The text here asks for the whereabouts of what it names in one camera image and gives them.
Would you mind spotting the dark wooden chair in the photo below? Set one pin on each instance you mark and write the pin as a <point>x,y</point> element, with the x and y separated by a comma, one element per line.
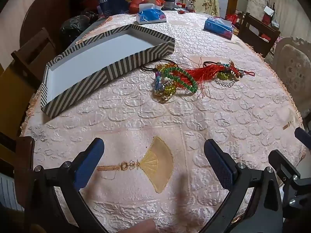
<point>260,36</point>

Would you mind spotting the white radiator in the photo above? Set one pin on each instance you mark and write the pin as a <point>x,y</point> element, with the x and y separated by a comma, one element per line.
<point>9,191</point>

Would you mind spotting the turquoise knot charm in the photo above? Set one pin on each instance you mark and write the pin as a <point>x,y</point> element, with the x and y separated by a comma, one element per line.
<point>158,81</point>

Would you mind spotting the brown wooden chair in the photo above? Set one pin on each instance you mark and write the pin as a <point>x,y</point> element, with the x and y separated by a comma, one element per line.
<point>29,51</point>

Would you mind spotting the red tassel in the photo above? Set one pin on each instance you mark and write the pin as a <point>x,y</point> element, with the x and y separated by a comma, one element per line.
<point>204,74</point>

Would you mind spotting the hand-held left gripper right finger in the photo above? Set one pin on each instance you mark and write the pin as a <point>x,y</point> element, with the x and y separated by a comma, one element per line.
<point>220,166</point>

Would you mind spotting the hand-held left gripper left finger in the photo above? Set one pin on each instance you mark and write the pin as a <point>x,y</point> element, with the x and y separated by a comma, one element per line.
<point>90,159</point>

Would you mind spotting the white ornate chair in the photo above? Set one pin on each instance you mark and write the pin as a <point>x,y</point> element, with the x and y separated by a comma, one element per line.
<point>294,70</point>

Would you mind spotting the red plastic bag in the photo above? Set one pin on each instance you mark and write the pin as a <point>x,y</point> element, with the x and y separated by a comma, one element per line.
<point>143,3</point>

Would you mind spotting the small glass jar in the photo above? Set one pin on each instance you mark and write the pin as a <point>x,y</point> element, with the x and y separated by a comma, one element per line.
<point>190,6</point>

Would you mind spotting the blue paper bag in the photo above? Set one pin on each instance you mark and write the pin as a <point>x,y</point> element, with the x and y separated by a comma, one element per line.
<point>114,1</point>

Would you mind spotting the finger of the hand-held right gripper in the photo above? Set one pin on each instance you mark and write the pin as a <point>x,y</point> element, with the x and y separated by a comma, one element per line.
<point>283,162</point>
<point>303,136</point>

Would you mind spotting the gold charm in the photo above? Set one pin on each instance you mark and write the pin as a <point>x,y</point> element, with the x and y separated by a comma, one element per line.
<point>235,74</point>

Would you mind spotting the striped cardboard box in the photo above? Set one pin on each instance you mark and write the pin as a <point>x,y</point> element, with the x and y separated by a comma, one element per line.
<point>97,60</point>

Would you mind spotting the blue tissue pack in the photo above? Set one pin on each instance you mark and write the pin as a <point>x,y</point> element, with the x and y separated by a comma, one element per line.
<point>150,17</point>
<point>216,26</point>

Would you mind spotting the round brown tabletop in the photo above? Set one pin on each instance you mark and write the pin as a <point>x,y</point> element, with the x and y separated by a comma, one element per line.
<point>43,12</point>

